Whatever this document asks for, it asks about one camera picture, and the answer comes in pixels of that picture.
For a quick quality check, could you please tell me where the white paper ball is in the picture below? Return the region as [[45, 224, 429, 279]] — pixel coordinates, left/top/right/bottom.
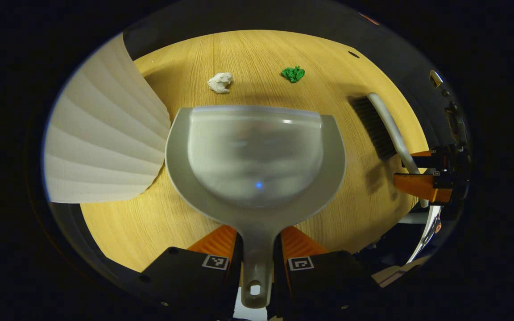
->
[[207, 72, 234, 94]]

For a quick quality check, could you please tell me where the small white broom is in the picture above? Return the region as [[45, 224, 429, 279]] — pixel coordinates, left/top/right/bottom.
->
[[350, 92, 431, 209]]

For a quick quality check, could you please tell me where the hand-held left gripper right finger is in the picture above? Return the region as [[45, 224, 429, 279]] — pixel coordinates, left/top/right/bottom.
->
[[274, 226, 376, 321]]

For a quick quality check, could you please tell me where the white plastic dustpan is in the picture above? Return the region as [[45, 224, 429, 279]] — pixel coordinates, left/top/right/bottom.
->
[[165, 106, 347, 309]]

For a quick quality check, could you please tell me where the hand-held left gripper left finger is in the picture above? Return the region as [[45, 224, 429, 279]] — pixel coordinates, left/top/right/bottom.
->
[[139, 224, 243, 321]]

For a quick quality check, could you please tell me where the green paper ball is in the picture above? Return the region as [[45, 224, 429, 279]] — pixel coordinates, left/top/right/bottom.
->
[[281, 66, 306, 83]]

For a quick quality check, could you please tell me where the white ribbed garbage bin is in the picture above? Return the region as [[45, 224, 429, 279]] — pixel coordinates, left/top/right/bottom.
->
[[43, 32, 171, 204]]

